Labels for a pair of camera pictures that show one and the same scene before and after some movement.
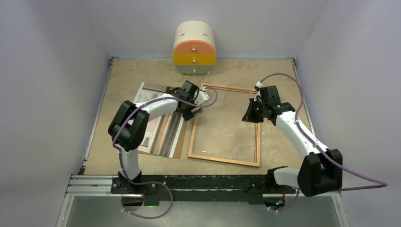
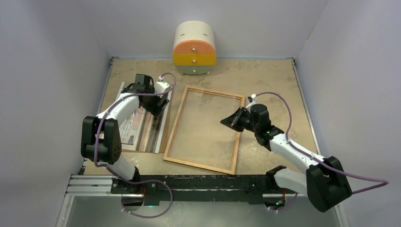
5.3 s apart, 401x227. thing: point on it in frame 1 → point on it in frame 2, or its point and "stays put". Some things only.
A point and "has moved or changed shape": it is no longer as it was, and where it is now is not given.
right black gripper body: x=256 y=113 → x=242 y=120
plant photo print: x=163 y=132 has moved or changed shape
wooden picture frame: x=258 y=154 → x=185 y=89
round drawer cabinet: x=194 y=48 stays put
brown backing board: x=178 y=151 → x=163 y=135
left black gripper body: x=187 y=113 → x=151 y=105
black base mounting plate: x=154 y=188 stays put
